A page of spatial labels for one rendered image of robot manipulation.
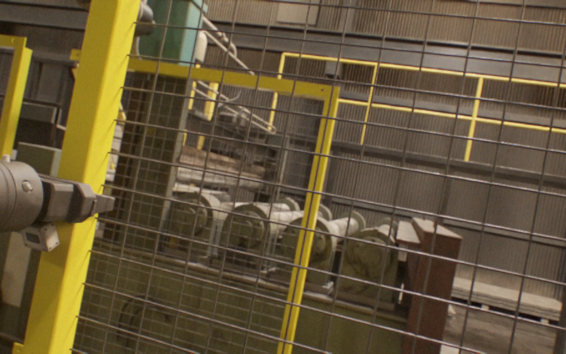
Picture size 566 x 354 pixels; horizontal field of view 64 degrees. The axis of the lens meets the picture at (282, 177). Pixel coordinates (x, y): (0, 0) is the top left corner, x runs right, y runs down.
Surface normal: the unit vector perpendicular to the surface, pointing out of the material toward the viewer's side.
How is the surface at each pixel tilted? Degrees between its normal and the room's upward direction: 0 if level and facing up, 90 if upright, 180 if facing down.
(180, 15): 90
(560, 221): 90
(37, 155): 90
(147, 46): 90
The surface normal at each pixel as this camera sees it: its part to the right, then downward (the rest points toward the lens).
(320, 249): 0.01, 0.02
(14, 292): -0.25, -0.06
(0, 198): 0.96, 0.08
